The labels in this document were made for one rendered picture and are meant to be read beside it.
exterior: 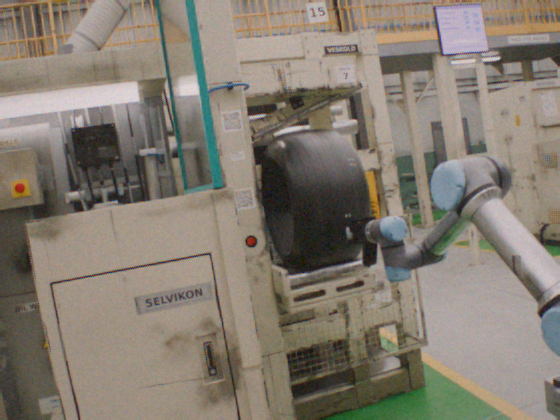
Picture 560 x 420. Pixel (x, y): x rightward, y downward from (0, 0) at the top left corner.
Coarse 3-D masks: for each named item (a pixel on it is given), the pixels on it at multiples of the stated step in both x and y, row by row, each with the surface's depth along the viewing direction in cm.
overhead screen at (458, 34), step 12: (444, 12) 522; (456, 12) 525; (468, 12) 528; (480, 12) 531; (444, 24) 522; (456, 24) 525; (468, 24) 528; (480, 24) 531; (444, 36) 522; (456, 36) 525; (468, 36) 528; (480, 36) 532; (444, 48) 522; (456, 48) 525; (468, 48) 528; (480, 48) 532
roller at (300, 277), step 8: (336, 264) 189; (344, 264) 189; (352, 264) 190; (360, 264) 191; (296, 272) 185; (304, 272) 185; (312, 272) 185; (320, 272) 186; (328, 272) 187; (336, 272) 188; (344, 272) 189; (296, 280) 183; (304, 280) 184; (312, 280) 186
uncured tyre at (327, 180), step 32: (320, 128) 200; (288, 160) 180; (320, 160) 177; (288, 192) 226; (320, 192) 173; (352, 192) 177; (288, 224) 224; (320, 224) 174; (288, 256) 194; (320, 256) 182; (352, 256) 190
